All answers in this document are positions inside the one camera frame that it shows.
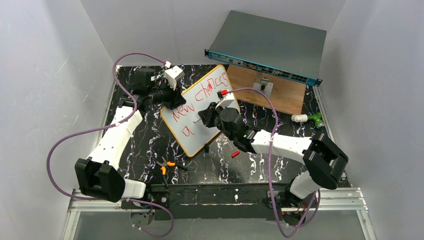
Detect grey metal bracket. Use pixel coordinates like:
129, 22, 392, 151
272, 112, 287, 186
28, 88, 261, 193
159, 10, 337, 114
253, 77, 274, 97

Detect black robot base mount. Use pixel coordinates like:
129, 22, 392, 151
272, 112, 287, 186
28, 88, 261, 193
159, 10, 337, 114
120, 182, 349, 221

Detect wooden board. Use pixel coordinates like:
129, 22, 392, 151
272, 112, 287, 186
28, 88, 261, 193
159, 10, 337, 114
227, 65, 306, 115

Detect yellow-framed whiteboard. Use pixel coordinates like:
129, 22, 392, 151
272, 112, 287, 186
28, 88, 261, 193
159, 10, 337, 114
160, 65, 233, 157

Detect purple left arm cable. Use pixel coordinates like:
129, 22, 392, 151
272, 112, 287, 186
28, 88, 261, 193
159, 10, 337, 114
45, 52, 175, 238

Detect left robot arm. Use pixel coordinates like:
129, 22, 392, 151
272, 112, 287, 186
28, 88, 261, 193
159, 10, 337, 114
74, 66, 186, 203

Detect green and white tool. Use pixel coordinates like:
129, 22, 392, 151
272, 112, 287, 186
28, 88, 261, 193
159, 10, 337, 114
290, 112, 325, 128

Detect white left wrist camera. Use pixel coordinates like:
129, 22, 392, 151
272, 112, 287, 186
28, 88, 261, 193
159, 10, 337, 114
164, 65, 185, 91

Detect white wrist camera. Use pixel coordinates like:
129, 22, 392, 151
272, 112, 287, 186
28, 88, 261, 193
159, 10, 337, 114
164, 65, 185, 91
215, 93, 236, 109

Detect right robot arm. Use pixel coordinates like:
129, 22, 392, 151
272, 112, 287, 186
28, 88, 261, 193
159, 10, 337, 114
198, 102, 349, 207

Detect grey network switch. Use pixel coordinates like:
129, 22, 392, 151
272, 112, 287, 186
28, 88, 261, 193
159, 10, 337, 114
204, 10, 327, 87

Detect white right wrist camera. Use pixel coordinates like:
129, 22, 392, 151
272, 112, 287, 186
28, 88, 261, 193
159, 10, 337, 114
215, 93, 236, 109

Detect orange-handled pliers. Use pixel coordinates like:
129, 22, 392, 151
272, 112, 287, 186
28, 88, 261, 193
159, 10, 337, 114
156, 157, 188, 188

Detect red marker cap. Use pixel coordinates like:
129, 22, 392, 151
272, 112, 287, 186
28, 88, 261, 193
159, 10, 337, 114
231, 150, 240, 158

